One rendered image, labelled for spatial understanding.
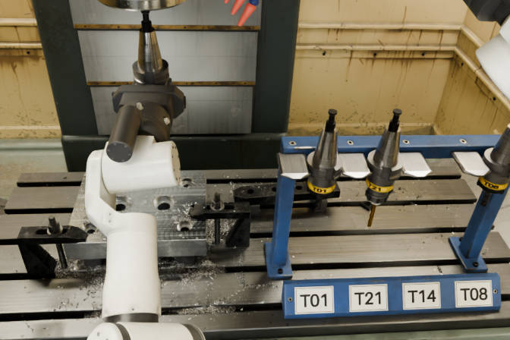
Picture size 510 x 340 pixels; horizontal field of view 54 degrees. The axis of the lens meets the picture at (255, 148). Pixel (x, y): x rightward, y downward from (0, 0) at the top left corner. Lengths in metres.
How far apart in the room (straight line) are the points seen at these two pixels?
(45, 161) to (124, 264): 1.40
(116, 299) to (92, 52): 0.88
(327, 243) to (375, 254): 0.11
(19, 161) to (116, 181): 1.37
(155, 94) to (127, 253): 0.31
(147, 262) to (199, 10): 0.80
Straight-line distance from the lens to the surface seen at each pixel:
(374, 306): 1.08
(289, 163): 0.89
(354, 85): 1.95
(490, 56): 0.50
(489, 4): 0.50
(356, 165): 0.91
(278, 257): 1.11
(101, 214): 0.69
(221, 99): 1.45
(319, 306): 1.05
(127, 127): 0.70
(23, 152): 2.09
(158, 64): 0.89
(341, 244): 1.20
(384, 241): 1.24
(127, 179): 0.71
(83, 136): 1.59
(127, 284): 0.65
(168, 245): 1.07
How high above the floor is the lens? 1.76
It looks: 36 degrees down
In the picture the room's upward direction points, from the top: 3 degrees clockwise
